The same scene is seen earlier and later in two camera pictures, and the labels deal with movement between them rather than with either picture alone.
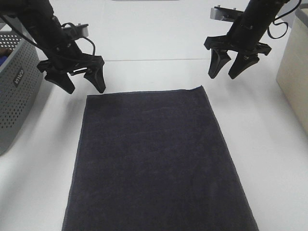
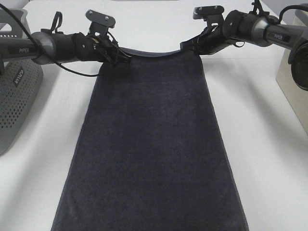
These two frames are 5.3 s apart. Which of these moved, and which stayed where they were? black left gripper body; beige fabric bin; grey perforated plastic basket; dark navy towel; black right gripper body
Moved: dark navy towel; black left gripper body; black right gripper body
Stayed: beige fabric bin; grey perforated plastic basket
